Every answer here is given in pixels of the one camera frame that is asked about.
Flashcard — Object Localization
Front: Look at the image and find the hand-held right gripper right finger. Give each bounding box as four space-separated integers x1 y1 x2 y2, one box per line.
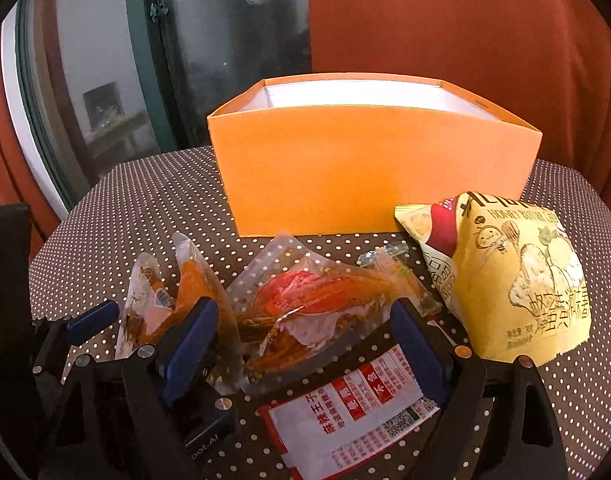
391 299 569 480

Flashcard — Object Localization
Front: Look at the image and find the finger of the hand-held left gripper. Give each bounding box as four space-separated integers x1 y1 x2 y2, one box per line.
199 352 233 400
32 302 120 376

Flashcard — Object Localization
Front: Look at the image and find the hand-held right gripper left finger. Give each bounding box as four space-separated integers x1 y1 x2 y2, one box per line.
39 299 219 480

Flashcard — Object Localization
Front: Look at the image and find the small clear orange snack packet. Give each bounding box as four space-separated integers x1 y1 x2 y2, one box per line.
116 252 178 361

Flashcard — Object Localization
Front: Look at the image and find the tall clear orange snack packet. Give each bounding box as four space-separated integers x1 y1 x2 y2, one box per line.
172 232 243 396

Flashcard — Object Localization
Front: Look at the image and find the red white snack packet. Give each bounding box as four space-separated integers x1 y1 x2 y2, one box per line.
258 344 442 480

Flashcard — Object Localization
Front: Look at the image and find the clear snack packet green label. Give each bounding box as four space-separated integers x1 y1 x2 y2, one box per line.
358 242 411 268

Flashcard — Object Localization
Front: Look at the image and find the large yellow chip bag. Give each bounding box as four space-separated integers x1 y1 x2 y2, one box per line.
395 191 593 363

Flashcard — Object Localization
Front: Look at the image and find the clear red snack packet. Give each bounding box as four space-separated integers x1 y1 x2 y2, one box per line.
225 232 441 396

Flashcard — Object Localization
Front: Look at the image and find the orange cardboard box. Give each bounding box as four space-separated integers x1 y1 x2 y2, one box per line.
206 77 543 237

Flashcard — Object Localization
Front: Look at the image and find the brown polka dot tablecloth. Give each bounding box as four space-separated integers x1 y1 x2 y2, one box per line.
29 145 611 480

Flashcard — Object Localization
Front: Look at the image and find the narrow orange curtain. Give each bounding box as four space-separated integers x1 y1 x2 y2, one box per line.
0 35 53 251

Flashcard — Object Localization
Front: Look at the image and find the green framed glass window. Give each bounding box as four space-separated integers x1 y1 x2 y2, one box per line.
15 0 313 211

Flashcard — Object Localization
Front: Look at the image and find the wide orange curtain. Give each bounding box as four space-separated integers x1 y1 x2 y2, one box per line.
305 0 611 221

